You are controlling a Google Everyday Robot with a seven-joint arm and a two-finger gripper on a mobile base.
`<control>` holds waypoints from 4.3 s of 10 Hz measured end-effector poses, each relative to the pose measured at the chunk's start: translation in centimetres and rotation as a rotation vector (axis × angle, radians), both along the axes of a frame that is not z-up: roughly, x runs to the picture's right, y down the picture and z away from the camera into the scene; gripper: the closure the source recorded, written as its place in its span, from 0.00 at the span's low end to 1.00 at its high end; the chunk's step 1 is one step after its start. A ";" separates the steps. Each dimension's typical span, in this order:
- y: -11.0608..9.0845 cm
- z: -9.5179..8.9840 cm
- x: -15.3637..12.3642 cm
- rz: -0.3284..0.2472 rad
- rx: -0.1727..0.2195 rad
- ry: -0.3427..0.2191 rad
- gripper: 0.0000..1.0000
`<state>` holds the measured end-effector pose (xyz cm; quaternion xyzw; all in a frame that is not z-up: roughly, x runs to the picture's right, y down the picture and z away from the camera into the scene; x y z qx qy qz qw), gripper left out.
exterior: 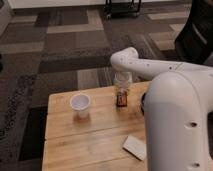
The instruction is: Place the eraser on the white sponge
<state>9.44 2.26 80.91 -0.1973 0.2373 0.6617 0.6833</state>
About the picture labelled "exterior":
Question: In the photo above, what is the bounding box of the brown eraser block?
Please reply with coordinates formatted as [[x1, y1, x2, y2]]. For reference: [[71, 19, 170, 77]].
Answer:
[[116, 92, 127, 107]]

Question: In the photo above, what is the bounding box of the black rolling cart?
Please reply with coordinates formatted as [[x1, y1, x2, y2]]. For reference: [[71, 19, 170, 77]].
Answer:
[[104, 0, 142, 19]]

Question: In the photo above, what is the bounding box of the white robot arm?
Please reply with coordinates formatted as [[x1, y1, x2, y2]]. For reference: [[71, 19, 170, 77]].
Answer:
[[110, 47, 213, 171]]

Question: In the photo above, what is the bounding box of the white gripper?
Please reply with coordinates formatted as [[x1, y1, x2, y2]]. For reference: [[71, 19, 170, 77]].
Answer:
[[114, 72, 132, 95]]

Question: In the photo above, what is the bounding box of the white plastic cup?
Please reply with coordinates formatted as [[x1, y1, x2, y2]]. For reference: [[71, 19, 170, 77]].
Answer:
[[70, 94, 91, 118]]

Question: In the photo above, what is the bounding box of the black office chair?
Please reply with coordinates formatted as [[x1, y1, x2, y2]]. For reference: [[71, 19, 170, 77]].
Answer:
[[175, 0, 213, 64]]

